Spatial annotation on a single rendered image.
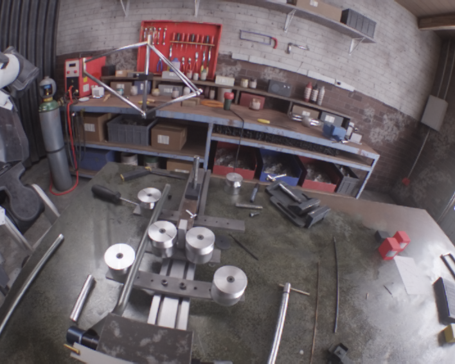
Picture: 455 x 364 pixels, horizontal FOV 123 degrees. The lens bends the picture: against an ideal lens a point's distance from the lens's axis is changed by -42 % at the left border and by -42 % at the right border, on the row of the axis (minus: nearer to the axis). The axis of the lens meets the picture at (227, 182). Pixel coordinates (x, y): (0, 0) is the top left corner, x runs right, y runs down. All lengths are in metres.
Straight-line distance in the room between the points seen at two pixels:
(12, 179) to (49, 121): 1.40
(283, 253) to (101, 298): 0.39
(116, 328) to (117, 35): 2.67
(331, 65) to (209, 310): 2.52
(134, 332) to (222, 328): 0.20
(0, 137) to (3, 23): 2.12
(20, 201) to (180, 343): 0.59
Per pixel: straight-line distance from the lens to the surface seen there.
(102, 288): 0.43
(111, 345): 0.21
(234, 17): 2.40
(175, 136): 1.78
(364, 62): 2.83
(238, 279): 0.32
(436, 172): 3.37
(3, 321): 0.49
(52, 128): 2.09
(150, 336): 0.21
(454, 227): 3.24
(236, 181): 0.60
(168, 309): 0.36
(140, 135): 1.87
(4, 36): 2.72
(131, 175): 0.67
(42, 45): 3.06
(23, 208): 0.69
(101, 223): 0.54
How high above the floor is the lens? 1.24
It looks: 32 degrees down
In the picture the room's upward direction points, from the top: 11 degrees clockwise
